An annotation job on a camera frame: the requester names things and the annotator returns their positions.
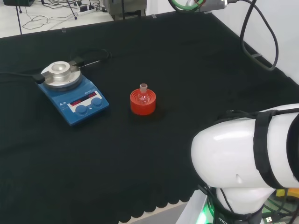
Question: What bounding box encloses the clear round-bottom flask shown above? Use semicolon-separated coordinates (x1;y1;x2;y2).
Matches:
136;83;151;105

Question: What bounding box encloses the red round flask stand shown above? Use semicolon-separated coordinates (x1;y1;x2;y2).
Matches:
129;88;157;116

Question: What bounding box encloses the black bench cloth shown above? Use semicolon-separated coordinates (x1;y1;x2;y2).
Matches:
0;10;299;224

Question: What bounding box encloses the heater with blue base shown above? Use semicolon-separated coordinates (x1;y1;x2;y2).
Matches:
34;60;110;127

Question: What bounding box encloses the grey cabinet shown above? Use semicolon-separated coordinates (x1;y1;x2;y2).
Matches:
102;0;151;22

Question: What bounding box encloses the white power strip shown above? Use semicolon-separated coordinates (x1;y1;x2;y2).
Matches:
76;4;97;16

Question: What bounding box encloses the yellow and green part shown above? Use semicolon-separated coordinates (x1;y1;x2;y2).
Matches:
276;188;299;200

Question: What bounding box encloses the black box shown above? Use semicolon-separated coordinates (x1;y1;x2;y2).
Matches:
3;0;35;7

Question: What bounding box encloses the black heater probe cable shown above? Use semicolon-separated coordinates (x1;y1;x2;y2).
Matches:
70;48;113;68

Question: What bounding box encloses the black heater power cable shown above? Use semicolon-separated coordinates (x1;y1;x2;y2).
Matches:
0;71;39;81

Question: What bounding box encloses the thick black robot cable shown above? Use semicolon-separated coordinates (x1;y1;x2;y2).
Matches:
240;0;280;71

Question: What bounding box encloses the black cable with metal plug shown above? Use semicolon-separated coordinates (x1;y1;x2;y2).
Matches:
261;210;299;224

